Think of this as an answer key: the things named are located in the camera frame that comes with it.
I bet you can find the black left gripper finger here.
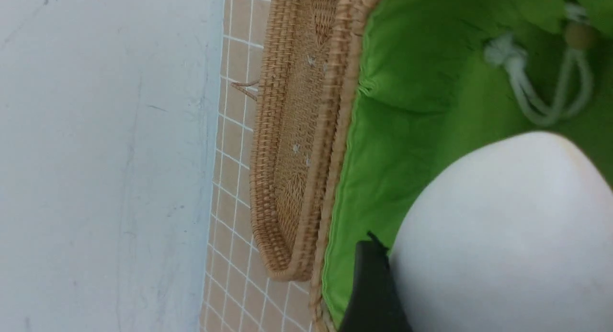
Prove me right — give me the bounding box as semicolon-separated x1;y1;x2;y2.
339;232;412;332

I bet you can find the white toy radish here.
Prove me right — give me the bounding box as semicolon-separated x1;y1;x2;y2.
390;133;613;332

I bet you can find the beige checkered tablecloth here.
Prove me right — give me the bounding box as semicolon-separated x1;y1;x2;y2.
199;0;315;332

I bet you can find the woven rattan basket lid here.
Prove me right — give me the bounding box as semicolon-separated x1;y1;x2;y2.
250;0;354;282

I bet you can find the woven rattan basket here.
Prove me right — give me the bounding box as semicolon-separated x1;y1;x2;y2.
311;0;612;332

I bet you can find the white drawstring cord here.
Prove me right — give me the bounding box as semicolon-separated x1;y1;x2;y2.
484;4;597;127

